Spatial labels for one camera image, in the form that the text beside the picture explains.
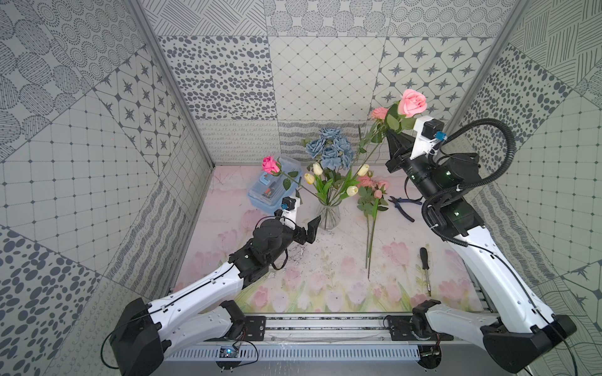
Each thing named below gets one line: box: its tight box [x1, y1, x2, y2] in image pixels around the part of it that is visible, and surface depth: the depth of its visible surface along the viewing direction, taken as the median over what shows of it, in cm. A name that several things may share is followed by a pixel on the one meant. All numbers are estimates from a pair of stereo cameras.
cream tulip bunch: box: [304, 162, 370, 207], surface depth 85 cm
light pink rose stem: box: [350, 89, 428, 185], surface depth 48 cm
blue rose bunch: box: [305, 126, 356, 170], surface depth 80 cm
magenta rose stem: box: [261, 155, 319, 199], surface depth 67 cm
